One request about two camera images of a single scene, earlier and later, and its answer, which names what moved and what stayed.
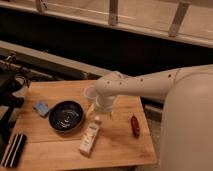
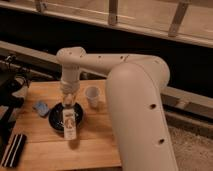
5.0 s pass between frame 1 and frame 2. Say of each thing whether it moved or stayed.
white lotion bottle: moved
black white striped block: stayed
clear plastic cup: stayed
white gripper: moved
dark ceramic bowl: stayed
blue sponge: stayed
